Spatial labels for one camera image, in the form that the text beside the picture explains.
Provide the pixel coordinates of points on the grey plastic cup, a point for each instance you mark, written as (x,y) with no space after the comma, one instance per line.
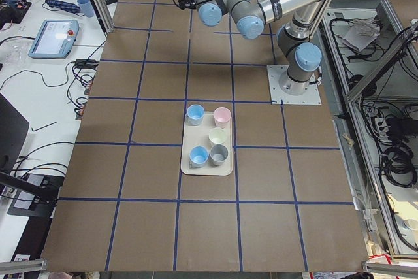
(219,154)

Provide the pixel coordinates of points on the pale green plastic cup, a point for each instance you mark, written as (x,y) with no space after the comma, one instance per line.
(217,136)

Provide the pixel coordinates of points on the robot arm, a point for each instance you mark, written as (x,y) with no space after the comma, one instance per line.
(251,17)

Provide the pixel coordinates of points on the teach pendant tablet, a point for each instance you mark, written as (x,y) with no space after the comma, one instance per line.
(54,39)

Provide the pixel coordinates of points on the black power adapter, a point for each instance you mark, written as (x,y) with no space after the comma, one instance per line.
(86,64)

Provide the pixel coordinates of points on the pink plastic cup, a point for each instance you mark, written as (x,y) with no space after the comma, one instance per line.
(222,117)

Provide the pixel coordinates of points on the blue cup on desk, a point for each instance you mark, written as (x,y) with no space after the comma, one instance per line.
(86,8)

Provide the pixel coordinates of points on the blue power strip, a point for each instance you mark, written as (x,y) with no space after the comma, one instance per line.
(64,6)

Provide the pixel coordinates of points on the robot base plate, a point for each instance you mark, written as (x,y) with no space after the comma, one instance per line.
(284,91)

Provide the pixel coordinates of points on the blue plastic cup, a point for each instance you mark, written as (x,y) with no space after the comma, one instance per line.
(195,114)
(198,157)

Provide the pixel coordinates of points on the black laptop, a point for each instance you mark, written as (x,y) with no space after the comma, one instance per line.
(14,129)

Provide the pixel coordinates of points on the cream plastic tray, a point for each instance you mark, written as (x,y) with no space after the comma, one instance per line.
(198,135)

